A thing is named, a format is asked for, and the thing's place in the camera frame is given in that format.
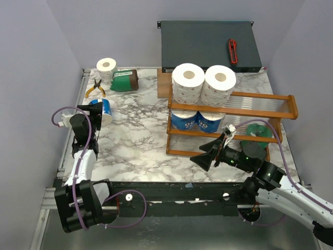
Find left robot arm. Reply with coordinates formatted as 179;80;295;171
53;101;116;233

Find green paper roll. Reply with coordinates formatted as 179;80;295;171
240;124;272;149

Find plain white paper roll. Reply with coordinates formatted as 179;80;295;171
96;58;117;85

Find black yellow pliers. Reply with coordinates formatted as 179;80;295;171
85;79;106;98

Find white red-dotted paper roll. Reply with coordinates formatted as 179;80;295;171
172;63;205;105

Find small green object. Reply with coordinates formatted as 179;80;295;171
110;69;139;92

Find brown wooden board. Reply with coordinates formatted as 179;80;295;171
157;69;172;98

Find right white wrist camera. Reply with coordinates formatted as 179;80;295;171
222;124;237;148

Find red black utility knife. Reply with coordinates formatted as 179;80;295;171
228;39;238;66

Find blue object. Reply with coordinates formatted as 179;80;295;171
171;109;197;130

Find orange wooden shelf rack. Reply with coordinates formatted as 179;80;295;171
166;88;298;156

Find aluminium frame rail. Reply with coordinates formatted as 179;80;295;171
30;69;92;250

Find blue paper roll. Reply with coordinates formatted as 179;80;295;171
89;98;113;127

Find dark grey rack-mount device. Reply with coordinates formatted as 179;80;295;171
157;20;262;73

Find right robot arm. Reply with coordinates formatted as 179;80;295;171
190;135;332;246

